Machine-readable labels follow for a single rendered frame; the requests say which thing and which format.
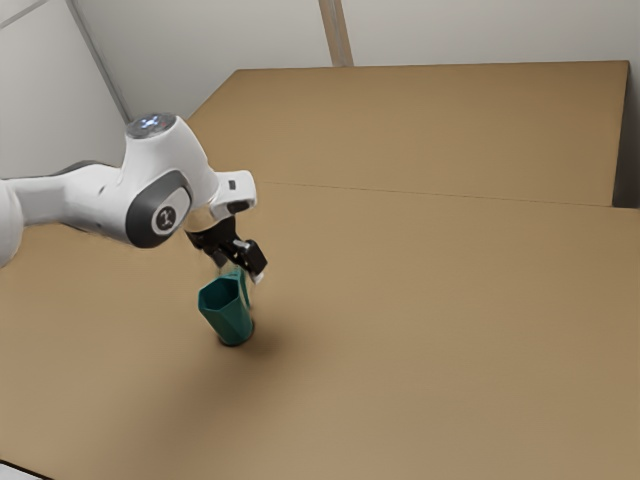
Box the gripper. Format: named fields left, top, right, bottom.
left=185, top=214, right=269, bottom=285

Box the teal faceted mug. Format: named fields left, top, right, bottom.
left=197, top=267, right=256, bottom=348

